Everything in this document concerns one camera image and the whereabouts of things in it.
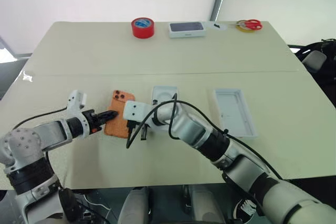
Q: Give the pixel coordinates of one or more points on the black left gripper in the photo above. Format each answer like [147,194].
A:
[91,121]

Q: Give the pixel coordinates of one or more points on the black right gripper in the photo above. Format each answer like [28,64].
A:
[139,124]

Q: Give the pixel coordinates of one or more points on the orange phone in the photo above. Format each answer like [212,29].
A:
[117,127]

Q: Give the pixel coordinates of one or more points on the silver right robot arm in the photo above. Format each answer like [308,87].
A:
[236,155]

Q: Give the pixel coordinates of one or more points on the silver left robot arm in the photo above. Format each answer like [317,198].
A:
[31,140]

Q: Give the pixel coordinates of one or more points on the white phone box base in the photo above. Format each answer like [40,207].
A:
[164,94]

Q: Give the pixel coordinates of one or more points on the white phone box lid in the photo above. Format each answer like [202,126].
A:
[235,112]

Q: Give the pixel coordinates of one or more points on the white box with dark top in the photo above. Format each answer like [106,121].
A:
[187,30]

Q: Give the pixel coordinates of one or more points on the grey rounded robot leg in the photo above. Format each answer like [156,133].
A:
[135,205]
[203,205]

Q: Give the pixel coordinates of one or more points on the red tape roll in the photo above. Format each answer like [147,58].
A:
[143,28]

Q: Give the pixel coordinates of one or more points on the grey furniture panel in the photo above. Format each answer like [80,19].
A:
[9,58]

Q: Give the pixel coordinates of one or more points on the black round part white marks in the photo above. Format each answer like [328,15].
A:
[246,206]

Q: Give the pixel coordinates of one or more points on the yellow tape roll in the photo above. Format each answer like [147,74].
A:
[243,27]

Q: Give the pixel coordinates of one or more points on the black and grey chair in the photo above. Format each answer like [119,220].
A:
[315,61]

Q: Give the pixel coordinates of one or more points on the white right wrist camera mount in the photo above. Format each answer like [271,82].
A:
[134,110]

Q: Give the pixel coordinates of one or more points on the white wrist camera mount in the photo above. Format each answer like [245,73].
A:
[75,103]
[134,110]

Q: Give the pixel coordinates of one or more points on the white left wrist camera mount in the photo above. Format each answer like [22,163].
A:
[75,103]

